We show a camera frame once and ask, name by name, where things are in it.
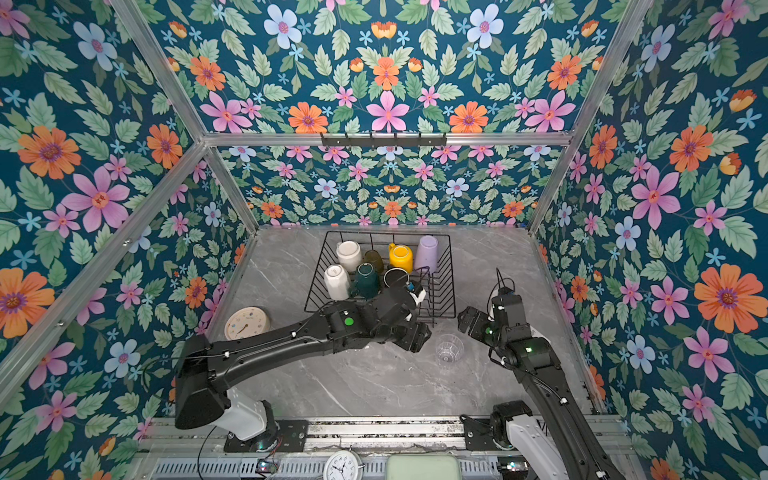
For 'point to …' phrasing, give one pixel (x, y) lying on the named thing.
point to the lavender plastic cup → (427, 253)
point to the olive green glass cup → (372, 256)
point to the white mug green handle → (366, 284)
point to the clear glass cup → (449, 348)
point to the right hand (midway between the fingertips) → (471, 319)
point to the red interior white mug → (350, 256)
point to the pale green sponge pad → (422, 467)
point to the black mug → (396, 278)
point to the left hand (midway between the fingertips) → (428, 328)
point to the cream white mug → (337, 281)
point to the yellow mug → (400, 256)
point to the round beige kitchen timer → (246, 321)
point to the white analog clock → (344, 465)
